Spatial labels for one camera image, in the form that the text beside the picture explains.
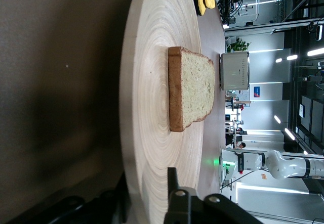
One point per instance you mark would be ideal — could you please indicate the silver two-slot toaster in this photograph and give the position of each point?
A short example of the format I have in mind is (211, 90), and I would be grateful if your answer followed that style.
(234, 71)

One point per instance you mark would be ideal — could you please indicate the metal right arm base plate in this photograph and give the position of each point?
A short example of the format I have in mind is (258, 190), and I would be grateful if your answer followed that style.
(220, 158)

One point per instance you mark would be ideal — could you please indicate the blue wall sign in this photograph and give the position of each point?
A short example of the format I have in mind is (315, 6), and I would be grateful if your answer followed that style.
(257, 92)

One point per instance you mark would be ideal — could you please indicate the slice of brown-crust bread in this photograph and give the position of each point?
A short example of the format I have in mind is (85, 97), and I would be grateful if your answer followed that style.
(195, 90)

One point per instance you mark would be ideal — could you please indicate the seated person in background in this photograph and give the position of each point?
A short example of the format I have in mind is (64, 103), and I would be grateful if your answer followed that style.
(241, 145)

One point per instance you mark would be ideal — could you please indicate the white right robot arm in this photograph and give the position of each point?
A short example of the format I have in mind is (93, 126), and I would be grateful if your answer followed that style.
(278, 164)

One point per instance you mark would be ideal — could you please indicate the round light wooden plate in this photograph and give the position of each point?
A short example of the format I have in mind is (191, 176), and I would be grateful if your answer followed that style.
(152, 95)

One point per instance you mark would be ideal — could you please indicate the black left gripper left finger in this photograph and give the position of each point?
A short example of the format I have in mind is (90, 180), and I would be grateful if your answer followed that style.
(76, 211)

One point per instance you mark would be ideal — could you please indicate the green potted plant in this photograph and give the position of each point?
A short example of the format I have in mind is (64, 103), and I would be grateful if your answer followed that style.
(239, 45)

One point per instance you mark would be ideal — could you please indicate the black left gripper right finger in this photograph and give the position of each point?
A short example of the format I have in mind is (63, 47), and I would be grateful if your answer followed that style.
(192, 208)

